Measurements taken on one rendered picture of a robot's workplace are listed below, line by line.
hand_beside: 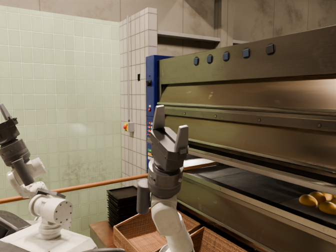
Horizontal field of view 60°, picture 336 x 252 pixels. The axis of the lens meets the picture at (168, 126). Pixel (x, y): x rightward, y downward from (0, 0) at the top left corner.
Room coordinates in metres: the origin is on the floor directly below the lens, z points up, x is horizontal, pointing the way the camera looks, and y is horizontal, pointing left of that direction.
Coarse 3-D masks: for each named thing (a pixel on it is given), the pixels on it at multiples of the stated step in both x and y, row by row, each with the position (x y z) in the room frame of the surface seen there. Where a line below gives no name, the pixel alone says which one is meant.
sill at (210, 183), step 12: (204, 180) 2.06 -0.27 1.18; (228, 192) 1.86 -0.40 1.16; (240, 192) 1.79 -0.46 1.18; (264, 204) 1.61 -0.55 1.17; (276, 204) 1.58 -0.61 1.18; (288, 216) 1.48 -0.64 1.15; (300, 216) 1.42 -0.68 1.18; (312, 216) 1.42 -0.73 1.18; (312, 228) 1.37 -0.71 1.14; (324, 228) 1.32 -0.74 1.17
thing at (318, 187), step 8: (192, 152) 1.95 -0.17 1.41; (216, 160) 1.74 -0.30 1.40; (224, 160) 1.69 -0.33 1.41; (240, 168) 1.58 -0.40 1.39; (248, 168) 1.53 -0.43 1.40; (256, 168) 1.49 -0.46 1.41; (272, 176) 1.40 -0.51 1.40; (280, 176) 1.36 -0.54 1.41; (304, 184) 1.25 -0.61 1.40; (312, 184) 1.23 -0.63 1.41; (328, 192) 1.16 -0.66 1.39
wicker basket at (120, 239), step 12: (132, 216) 2.36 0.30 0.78; (120, 228) 2.30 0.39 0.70; (132, 228) 2.35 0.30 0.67; (144, 228) 2.42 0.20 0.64; (156, 228) 2.47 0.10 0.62; (192, 228) 2.01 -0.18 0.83; (120, 240) 2.14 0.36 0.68; (132, 240) 2.31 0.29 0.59; (144, 240) 2.31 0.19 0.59; (156, 240) 2.31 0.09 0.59
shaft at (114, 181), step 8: (184, 168) 2.31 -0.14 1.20; (192, 168) 2.36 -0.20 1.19; (128, 176) 2.06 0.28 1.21; (136, 176) 2.08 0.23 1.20; (144, 176) 2.11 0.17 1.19; (88, 184) 1.89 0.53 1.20; (96, 184) 1.91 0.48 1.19; (104, 184) 1.94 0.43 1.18; (0, 200) 1.61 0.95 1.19; (8, 200) 1.63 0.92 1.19; (16, 200) 1.65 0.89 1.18
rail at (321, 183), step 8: (200, 152) 1.88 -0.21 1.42; (208, 152) 1.81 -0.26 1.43; (232, 160) 1.63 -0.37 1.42; (240, 160) 1.59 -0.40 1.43; (264, 168) 1.44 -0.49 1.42; (272, 168) 1.41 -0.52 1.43; (288, 176) 1.33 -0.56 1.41; (296, 176) 1.29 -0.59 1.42; (304, 176) 1.26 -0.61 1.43; (320, 184) 1.20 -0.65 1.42; (328, 184) 1.17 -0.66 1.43
